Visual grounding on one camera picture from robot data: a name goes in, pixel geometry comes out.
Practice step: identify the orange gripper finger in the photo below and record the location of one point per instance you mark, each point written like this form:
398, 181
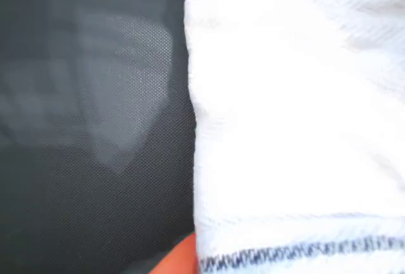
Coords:
180, 259

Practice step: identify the white striped towel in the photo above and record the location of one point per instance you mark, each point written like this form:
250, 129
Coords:
300, 112

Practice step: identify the black desk mat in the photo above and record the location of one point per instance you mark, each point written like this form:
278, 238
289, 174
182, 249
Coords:
79, 191

